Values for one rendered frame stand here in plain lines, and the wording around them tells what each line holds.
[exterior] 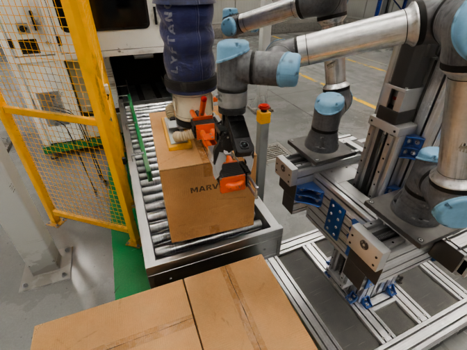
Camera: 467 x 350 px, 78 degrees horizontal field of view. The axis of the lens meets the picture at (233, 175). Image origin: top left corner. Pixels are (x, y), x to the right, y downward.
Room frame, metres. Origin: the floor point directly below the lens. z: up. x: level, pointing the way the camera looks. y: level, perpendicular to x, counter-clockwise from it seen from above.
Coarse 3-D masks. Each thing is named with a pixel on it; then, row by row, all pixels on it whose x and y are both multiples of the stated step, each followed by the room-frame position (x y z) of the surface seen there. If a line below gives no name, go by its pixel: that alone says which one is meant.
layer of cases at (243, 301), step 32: (256, 256) 0.94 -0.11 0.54; (160, 288) 0.76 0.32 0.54; (192, 288) 0.76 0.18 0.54; (224, 288) 0.76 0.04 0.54; (256, 288) 0.76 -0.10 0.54; (64, 320) 0.62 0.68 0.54; (96, 320) 0.62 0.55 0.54; (128, 320) 0.62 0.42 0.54; (160, 320) 0.62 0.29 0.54; (192, 320) 0.62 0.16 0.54; (224, 320) 0.62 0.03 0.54; (256, 320) 0.62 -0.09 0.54; (288, 320) 0.62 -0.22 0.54
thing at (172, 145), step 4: (164, 120) 1.34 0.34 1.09; (168, 120) 1.33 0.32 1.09; (172, 120) 1.29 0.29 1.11; (164, 124) 1.29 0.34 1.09; (164, 128) 1.24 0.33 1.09; (168, 128) 1.23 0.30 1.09; (176, 128) 1.18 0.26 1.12; (184, 128) 1.24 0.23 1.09; (164, 132) 1.23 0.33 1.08; (168, 132) 1.19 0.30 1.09; (172, 132) 1.19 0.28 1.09; (168, 136) 1.16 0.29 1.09; (168, 140) 1.12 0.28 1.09; (172, 140) 1.11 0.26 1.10; (188, 140) 1.12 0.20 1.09; (168, 144) 1.08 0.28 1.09; (172, 144) 1.08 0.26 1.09; (176, 144) 1.08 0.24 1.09; (180, 144) 1.08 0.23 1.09; (184, 144) 1.08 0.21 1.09; (188, 144) 1.08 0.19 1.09; (168, 148) 1.06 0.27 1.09; (172, 148) 1.06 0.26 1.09; (176, 148) 1.06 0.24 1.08; (180, 148) 1.07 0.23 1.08; (184, 148) 1.07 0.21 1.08; (188, 148) 1.08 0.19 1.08
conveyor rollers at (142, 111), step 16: (128, 112) 2.74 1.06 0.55; (144, 112) 2.78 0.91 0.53; (144, 128) 2.37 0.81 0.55; (144, 144) 2.08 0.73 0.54; (144, 176) 1.64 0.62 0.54; (144, 192) 1.46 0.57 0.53; (160, 192) 1.44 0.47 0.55; (160, 208) 1.32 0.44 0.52; (160, 224) 1.16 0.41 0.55; (256, 224) 1.16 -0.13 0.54; (160, 240) 1.05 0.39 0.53; (192, 240) 1.04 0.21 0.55; (208, 240) 1.05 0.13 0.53; (160, 256) 0.96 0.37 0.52
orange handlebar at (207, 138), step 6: (192, 114) 1.13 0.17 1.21; (204, 114) 1.12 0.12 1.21; (204, 132) 0.96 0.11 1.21; (210, 132) 0.98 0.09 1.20; (204, 138) 0.90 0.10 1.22; (210, 138) 0.90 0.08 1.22; (204, 144) 0.90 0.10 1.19; (210, 144) 0.86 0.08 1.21; (228, 156) 0.78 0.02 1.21; (240, 180) 0.65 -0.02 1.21; (228, 186) 0.63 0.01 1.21; (234, 186) 0.63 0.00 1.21; (240, 186) 0.64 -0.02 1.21
